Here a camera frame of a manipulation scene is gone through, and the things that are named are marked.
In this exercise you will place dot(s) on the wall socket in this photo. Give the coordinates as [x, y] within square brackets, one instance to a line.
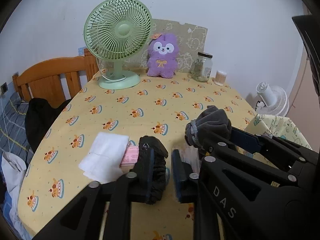
[4, 88]

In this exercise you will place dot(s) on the beige patterned board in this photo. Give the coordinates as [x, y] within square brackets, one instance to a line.
[190, 38]

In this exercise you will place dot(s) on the white floor fan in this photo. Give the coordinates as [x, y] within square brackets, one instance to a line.
[270, 100]

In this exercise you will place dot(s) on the blue plaid bedding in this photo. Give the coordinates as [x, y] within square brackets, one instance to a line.
[13, 134]

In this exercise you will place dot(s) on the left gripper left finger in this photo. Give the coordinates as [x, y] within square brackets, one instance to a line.
[150, 160]

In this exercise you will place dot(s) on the white clothing pile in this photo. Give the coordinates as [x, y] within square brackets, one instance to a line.
[14, 169]

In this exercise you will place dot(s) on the glass jar with lid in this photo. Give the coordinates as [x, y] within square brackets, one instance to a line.
[201, 67]

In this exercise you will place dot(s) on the yellow cartoon tablecloth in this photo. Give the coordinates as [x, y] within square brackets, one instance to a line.
[156, 107]

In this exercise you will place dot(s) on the pink tissue packet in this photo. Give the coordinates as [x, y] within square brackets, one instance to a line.
[130, 157]

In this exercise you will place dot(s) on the black plastic bag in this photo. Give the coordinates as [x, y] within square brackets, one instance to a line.
[159, 174]

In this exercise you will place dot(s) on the white folded tissue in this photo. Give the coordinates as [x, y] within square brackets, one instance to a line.
[102, 162]

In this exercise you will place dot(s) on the cotton swab container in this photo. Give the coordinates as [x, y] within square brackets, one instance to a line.
[220, 78]

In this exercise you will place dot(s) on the black clothing on bed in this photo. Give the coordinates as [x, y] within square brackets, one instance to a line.
[39, 118]

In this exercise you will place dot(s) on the clear plastic bag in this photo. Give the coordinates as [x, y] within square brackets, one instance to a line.
[190, 155]

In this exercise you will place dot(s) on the yellow cartoon storage bag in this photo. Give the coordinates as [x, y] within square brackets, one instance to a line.
[278, 126]

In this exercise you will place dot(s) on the green desk fan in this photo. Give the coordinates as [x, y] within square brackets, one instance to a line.
[114, 31]

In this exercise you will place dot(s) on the purple plush toy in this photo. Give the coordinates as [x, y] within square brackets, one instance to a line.
[162, 55]

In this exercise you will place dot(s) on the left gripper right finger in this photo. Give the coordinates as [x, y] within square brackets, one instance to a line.
[182, 181]

